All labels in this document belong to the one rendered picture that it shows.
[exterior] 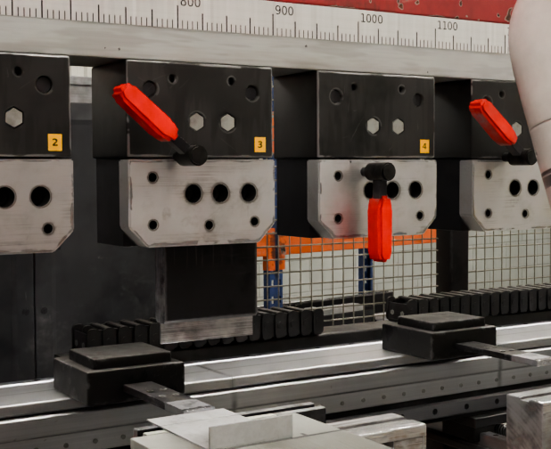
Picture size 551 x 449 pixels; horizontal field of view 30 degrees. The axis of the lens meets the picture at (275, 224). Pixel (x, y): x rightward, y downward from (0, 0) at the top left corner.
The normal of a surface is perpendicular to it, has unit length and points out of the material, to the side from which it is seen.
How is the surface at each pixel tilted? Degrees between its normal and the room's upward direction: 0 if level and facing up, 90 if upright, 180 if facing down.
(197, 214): 90
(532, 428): 90
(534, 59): 94
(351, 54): 90
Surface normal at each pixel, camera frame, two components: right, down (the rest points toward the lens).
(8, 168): 0.53, 0.04
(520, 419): -0.85, 0.04
